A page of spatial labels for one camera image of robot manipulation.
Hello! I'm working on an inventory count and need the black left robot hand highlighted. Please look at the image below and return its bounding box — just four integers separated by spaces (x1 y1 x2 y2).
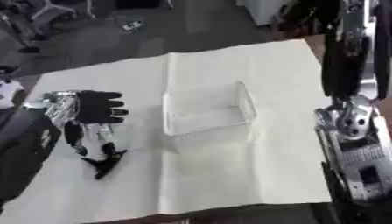
61 89 130 180

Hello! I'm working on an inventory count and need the white cabinet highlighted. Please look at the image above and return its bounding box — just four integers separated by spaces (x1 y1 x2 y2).
237 0 288 26

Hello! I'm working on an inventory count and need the clear plastic box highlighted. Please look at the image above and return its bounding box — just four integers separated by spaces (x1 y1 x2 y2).
160 80 259 138

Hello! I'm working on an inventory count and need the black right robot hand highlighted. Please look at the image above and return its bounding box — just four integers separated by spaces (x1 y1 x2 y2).
319 0 392 102

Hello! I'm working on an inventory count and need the black office chair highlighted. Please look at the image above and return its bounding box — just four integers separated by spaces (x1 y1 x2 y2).
0 0 100 54

